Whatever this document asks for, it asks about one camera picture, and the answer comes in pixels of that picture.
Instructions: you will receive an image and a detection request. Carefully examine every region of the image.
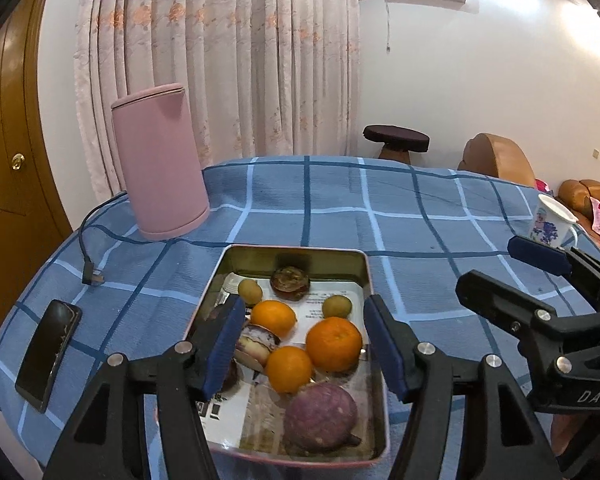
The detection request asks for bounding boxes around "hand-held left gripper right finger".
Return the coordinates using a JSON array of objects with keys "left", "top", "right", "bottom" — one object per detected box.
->
[{"left": 362, "top": 294, "right": 563, "bottom": 480}]

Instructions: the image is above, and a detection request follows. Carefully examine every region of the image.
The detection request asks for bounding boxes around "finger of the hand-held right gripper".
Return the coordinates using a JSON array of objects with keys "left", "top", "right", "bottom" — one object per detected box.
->
[
  {"left": 455, "top": 269, "right": 600, "bottom": 413},
  {"left": 507, "top": 235, "right": 600, "bottom": 311}
]

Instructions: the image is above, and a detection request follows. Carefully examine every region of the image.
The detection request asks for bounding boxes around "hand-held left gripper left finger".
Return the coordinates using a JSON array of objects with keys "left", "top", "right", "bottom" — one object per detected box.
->
[{"left": 42, "top": 294, "right": 247, "bottom": 480}]

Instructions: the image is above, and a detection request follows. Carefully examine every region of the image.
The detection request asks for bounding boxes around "cut purple white fruit piece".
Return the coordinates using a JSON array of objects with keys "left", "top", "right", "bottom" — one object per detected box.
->
[{"left": 235, "top": 324, "right": 281, "bottom": 368}]

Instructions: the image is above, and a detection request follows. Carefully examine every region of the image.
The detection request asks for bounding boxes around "orange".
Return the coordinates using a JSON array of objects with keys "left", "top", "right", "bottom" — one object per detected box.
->
[
  {"left": 265, "top": 346, "right": 314, "bottom": 394},
  {"left": 306, "top": 316, "right": 363, "bottom": 373},
  {"left": 250, "top": 300, "right": 298, "bottom": 339}
]

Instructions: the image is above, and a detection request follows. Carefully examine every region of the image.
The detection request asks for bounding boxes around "small yellow-green fruit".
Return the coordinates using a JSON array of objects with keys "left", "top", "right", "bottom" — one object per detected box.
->
[
  {"left": 322, "top": 295, "right": 353, "bottom": 319},
  {"left": 237, "top": 280, "right": 262, "bottom": 306}
]

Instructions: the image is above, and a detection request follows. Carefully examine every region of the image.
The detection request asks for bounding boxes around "small brown wrinkled fruit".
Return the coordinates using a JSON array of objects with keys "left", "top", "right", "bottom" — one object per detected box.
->
[{"left": 271, "top": 266, "right": 311, "bottom": 302}]

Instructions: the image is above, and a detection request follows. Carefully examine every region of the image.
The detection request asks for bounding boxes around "pink metal tin box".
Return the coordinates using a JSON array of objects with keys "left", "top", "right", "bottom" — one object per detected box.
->
[{"left": 182, "top": 244, "right": 391, "bottom": 467}]

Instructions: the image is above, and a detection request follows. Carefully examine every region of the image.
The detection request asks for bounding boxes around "purple passion fruit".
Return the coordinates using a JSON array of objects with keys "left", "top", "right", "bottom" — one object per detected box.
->
[{"left": 283, "top": 380, "right": 362, "bottom": 453}]

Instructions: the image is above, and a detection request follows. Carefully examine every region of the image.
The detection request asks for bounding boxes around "white printed mug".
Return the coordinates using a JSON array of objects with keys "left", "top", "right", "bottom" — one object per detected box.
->
[{"left": 527, "top": 195, "right": 579, "bottom": 248}]

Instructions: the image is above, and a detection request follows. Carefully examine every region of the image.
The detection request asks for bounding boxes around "printed paper leaflet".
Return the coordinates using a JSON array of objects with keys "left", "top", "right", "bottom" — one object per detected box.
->
[{"left": 200, "top": 272, "right": 368, "bottom": 453}]

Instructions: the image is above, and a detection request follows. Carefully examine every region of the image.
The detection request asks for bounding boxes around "brown leather sofa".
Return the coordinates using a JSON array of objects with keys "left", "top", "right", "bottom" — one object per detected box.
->
[{"left": 557, "top": 179, "right": 600, "bottom": 261}]

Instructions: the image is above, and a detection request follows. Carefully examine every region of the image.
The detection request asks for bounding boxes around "brown leather armchair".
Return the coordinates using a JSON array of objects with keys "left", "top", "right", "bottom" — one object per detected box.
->
[{"left": 457, "top": 133, "right": 538, "bottom": 188}]

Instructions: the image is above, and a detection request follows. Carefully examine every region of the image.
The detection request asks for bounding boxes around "blue plaid tablecloth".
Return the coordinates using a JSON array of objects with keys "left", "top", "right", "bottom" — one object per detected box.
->
[{"left": 0, "top": 155, "right": 600, "bottom": 480}]

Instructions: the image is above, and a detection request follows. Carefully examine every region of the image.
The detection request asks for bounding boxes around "black smartphone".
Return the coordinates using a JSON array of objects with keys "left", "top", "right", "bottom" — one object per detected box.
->
[{"left": 15, "top": 300, "right": 83, "bottom": 413}]

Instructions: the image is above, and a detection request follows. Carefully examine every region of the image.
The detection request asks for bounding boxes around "dark round stool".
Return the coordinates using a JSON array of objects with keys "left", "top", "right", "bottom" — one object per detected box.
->
[{"left": 362, "top": 124, "right": 431, "bottom": 165}]

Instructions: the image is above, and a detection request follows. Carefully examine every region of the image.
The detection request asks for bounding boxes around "pink electric kettle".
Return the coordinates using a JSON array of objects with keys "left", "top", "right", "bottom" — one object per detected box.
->
[{"left": 111, "top": 82, "right": 211, "bottom": 241}]

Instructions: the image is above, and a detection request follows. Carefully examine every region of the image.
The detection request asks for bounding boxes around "pink floral curtain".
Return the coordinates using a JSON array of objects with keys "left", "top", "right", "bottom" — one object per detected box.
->
[{"left": 72, "top": 0, "right": 361, "bottom": 201}]

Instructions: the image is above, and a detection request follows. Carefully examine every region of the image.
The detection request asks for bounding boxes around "wooden door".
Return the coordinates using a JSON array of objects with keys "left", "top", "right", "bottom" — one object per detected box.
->
[{"left": 0, "top": 0, "right": 73, "bottom": 361}]

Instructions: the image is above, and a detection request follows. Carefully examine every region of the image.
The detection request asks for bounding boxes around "black power cable with plug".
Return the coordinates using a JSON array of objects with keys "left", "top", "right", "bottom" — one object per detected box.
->
[{"left": 77, "top": 191, "right": 131, "bottom": 287}]

